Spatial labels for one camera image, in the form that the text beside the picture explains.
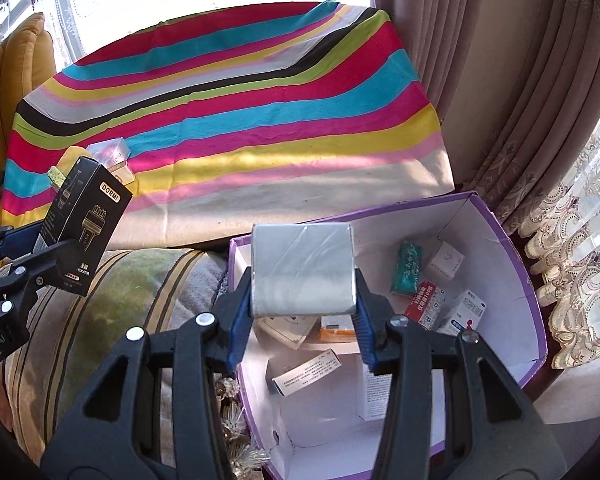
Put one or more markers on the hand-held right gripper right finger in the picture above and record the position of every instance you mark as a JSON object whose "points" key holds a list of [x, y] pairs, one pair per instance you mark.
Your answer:
{"points": [[364, 325]]}

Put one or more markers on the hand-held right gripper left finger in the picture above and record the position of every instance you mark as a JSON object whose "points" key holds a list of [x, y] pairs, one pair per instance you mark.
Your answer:
{"points": [[237, 310]]}

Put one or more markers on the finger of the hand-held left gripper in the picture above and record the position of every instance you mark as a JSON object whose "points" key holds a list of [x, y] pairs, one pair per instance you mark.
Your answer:
{"points": [[45, 265], [22, 240]]}

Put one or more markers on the orange box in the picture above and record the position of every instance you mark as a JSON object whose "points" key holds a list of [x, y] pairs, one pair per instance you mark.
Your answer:
{"points": [[337, 332]]}

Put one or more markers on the black box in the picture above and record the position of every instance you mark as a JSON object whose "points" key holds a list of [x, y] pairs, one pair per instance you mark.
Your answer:
{"points": [[85, 220]]}

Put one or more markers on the red printed box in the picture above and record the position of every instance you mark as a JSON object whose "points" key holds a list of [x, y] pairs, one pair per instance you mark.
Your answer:
{"points": [[425, 305]]}

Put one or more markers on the teal box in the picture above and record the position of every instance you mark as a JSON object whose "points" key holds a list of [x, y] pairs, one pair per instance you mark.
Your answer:
{"points": [[407, 267]]}

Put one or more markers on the white box with barcode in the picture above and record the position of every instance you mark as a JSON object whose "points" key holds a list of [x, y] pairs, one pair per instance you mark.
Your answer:
{"points": [[305, 372]]}

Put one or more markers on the silver white box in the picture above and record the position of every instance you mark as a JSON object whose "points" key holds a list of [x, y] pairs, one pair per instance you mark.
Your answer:
{"points": [[302, 270]]}

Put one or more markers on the white medicine box red logo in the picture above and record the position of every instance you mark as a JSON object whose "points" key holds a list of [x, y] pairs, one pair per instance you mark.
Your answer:
{"points": [[462, 312]]}

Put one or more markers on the small plain white box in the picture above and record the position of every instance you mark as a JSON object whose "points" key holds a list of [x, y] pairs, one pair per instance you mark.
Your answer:
{"points": [[445, 260]]}

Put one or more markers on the purple cardboard box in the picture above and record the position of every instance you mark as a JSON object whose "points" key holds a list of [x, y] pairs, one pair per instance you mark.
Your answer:
{"points": [[500, 310]]}

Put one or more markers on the green scouring sponge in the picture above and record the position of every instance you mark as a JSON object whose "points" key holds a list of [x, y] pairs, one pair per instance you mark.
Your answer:
{"points": [[56, 177]]}

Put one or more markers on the beige striped towel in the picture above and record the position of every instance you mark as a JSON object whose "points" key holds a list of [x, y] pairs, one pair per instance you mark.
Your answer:
{"points": [[130, 300]]}

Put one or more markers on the floral embroidered cloth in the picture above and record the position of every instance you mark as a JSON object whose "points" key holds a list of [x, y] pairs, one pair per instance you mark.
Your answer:
{"points": [[232, 415]]}

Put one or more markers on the small white carton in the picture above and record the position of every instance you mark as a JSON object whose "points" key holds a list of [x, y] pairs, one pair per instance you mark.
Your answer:
{"points": [[123, 175]]}

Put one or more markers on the white box pink print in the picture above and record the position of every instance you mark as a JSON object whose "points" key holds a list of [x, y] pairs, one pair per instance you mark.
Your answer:
{"points": [[111, 152]]}

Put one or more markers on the yellow cushion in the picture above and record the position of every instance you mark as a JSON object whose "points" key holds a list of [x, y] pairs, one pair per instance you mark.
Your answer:
{"points": [[15, 85]]}

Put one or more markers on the colourful striped blanket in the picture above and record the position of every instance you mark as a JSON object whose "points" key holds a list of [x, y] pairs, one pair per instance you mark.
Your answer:
{"points": [[255, 110]]}

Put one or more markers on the white lace curtain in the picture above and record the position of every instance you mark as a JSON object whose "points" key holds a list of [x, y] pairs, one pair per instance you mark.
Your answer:
{"points": [[575, 270]]}

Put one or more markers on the pink curtain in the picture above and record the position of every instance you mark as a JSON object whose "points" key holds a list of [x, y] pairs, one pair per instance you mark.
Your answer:
{"points": [[480, 85]]}

